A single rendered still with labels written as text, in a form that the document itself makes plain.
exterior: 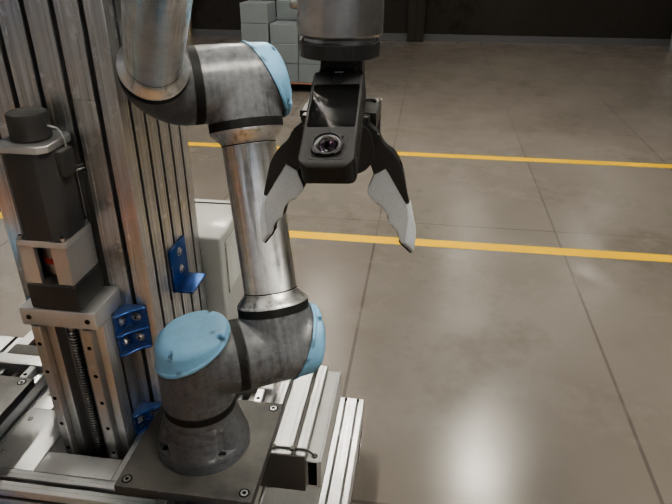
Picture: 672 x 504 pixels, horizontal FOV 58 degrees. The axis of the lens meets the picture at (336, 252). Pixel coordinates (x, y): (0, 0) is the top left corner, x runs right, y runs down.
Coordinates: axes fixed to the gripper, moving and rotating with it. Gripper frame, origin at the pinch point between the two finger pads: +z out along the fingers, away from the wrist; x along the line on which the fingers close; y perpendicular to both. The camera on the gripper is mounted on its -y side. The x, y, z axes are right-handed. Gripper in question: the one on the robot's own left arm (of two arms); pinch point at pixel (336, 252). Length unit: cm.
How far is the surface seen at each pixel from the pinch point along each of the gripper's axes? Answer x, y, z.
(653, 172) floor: -203, 469, 152
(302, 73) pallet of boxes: 147, 711, 128
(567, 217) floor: -114, 363, 152
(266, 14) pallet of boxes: 189, 712, 60
